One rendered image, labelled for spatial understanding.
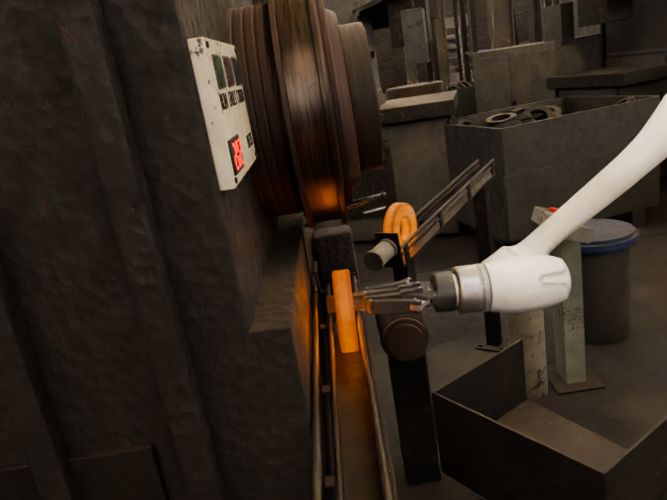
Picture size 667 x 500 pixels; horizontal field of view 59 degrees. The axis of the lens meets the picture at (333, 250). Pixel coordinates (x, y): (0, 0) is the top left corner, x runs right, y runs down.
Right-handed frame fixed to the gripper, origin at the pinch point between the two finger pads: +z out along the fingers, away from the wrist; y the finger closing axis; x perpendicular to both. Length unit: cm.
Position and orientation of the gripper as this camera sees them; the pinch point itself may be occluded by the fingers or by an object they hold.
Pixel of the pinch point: (344, 303)
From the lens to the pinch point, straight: 111.1
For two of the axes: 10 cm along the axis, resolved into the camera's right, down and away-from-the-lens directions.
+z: -9.9, 1.1, 0.1
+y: -0.3, -2.9, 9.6
